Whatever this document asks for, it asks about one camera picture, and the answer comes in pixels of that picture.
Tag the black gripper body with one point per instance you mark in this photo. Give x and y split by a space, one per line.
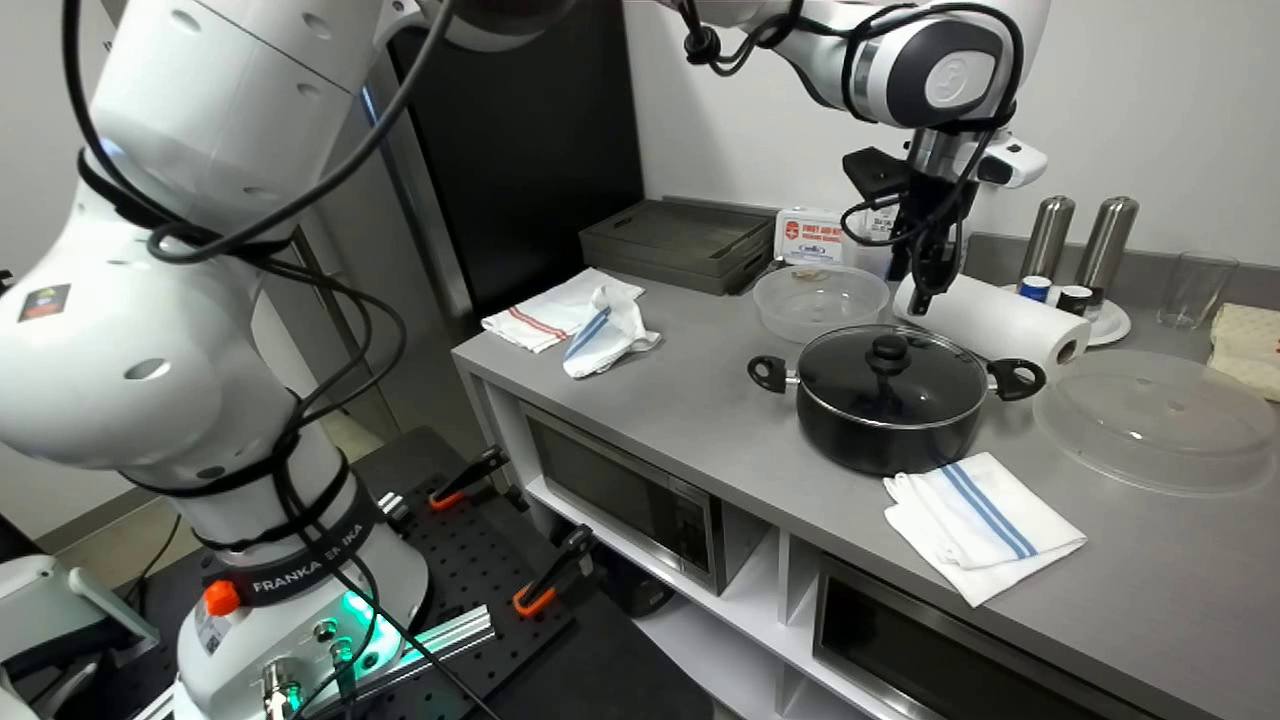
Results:
936 214

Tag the glass pot lid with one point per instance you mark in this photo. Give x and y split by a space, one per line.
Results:
841 381

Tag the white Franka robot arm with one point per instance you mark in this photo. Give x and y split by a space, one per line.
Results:
173 360

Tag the black cooking pot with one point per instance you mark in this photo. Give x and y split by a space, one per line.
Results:
880 446

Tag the large clear round lid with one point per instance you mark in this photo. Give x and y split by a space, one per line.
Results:
1161 420

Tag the steel shaker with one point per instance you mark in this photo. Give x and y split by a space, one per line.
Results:
1047 235
1106 242

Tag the clear plastic bowl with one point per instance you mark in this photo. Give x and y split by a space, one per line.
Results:
815 300

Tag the red white package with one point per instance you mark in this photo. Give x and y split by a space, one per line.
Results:
808 236

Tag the small white plate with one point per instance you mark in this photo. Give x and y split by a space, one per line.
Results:
1106 326

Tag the folded white blue-striped cloth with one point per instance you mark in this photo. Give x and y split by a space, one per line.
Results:
984 524

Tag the dark grey tray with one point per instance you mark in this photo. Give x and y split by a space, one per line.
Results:
674 242

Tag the yellow cloth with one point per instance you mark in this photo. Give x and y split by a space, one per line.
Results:
1247 345

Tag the crumpled white blue-striped cloth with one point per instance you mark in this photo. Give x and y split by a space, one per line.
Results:
600 340

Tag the built-in black microwave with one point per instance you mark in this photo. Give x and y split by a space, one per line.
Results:
623 494

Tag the built-in black oven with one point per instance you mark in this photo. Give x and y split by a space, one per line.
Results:
934 660

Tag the flat white red-striped cloth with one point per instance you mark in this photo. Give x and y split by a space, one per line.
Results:
532 322

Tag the large black panel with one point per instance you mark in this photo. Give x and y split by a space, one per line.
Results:
532 145

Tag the black robot table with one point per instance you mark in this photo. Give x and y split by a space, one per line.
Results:
586 664

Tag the grey plastic stand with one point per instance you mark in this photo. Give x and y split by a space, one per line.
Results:
52 620

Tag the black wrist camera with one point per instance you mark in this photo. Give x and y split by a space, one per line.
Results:
874 175

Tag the aluminium rail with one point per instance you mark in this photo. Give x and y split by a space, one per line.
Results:
447 638

